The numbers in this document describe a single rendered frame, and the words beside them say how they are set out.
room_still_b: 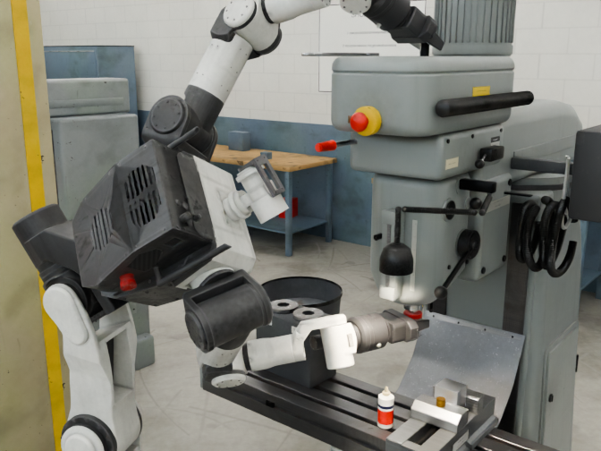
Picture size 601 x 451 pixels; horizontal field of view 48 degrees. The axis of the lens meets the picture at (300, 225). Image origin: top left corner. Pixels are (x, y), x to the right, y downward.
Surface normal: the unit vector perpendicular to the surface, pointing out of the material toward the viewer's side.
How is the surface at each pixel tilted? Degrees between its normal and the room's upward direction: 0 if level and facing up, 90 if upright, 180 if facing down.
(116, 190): 74
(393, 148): 90
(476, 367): 64
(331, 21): 90
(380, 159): 90
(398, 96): 90
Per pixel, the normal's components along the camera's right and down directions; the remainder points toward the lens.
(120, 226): -0.71, -0.11
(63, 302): -0.30, 0.23
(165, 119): -0.34, -0.25
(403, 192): -0.62, 0.19
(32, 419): 0.78, 0.15
